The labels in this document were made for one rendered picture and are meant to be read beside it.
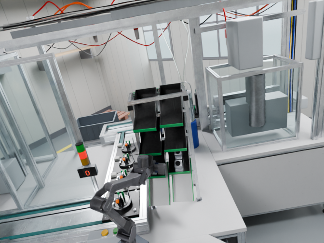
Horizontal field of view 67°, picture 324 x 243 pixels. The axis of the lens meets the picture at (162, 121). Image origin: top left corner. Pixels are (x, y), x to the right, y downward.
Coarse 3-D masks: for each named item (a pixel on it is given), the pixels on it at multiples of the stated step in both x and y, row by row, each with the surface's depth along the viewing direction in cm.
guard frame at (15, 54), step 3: (0, 54) 221; (3, 54) 219; (6, 54) 205; (9, 54) 209; (12, 54) 214; (15, 54) 218; (0, 57) 196; (3, 57) 201; (6, 57) 204; (9, 57) 208; (15, 57) 221; (18, 57) 222; (0, 60) 196
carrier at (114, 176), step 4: (112, 172) 200; (116, 172) 199; (124, 172) 200; (128, 172) 199; (112, 176) 196; (116, 176) 197; (124, 176) 187; (112, 180) 193; (124, 188) 181; (128, 188) 181; (132, 188) 180; (136, 188) 179; (108, 192) 180; (116, 192) 179; (120, 192) 179
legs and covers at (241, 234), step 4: (240, 232) 150; (244, 232) 151; (216, 236) 149; (220, 236) 150; (224, 236) 149; (228, 236) 150; (232, 236) 150; (236, 236) 153; (240, 236) 150; (244, 236) 150; (224, 240) 219; (228, 240) 214; (232, 240) 194; (236, 240) 155; (240, 240) 151; (244, 240) 151
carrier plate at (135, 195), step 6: (126, 192) 176; (132, 192) 175; (138, 192) 174; (114, 198) 173; (132, 198) 170; (138, 198) 169; (132, 204) 164; (138, 204) 163; (126, 210) 160; (132, 210) 159; (138, 210) 158; (126, 216) 155; (132, 216) 155; (138, 216) 156; (102, 222) 156
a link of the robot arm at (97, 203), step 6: (96, 198) 103; (102, 198) 103; (90, 204) 103; (96, 204) 101; (102, 204) 101; (96, 210) 102; (102, 210) 100; (108, 210) 104; (114, 210) 109; (108, 216) 108; (114, 216) 110; (120, 216) 113; (114, 222) 114; (120, 222) 113; (126, 222) 117; (132, 222) 119; (120, 228) 118; (126, 228) 116
